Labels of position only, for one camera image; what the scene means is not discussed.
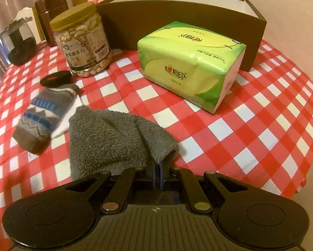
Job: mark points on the black round pad red mark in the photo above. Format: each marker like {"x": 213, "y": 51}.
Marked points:
{"x": 54, "y": 82}

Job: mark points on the brown cylindrical canister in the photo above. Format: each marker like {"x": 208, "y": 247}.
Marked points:
{"x": 50, "y": 15}

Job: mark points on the glass jar with dark contents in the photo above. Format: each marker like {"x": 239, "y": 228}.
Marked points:
{"x": 18, "y": 49}

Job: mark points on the grey fluffy towel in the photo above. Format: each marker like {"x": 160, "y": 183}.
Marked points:
{"x": 107, "y": 141}

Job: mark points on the grey blue patterned sock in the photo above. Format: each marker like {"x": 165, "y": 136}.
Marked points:
{"x": 39, "y": 115}

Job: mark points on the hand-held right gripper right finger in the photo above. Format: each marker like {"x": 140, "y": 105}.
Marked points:
{"x": 164, "y": 174}

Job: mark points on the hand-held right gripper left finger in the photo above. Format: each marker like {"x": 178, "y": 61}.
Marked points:
{"x": 150, "y": 174}

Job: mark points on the green tissue pack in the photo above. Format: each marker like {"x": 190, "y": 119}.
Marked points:
{"x": 177, "y": 57}

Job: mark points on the red white checkered tablecloth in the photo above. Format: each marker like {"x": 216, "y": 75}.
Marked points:
{"x": 224, "y": 136}

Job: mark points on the brown cardboard box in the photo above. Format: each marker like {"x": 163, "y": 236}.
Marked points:
{"x": 120, "y": 26}

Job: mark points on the nut jar with gold lid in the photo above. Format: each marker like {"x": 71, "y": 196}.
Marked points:
{"x": 80, "y": 47}

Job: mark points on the white chair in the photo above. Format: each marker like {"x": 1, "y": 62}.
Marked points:
{"x": 26, "y": 13}

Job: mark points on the pale shiny curtain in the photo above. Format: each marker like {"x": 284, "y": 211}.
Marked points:
{"x": 5, "y": 5}

